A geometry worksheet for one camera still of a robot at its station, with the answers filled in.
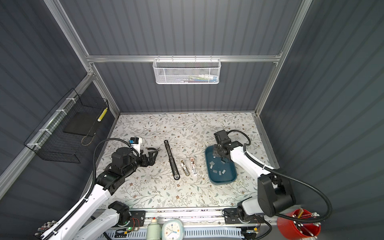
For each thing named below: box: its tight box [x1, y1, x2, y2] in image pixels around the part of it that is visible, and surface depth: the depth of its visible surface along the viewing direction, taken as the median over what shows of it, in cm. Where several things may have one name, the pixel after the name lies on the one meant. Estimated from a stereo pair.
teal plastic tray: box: [205, 145, 237, 185], surface depth 91 cm
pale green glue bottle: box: [146, 217, 161, 240], surface depth 66 cm
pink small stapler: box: [190, 157, 198, 176], surface depth 91 cm
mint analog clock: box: [161, 218, 184, 240], surface depth 69 cm
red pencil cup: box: [277, 208, 321, 239], surface depth 60 cm
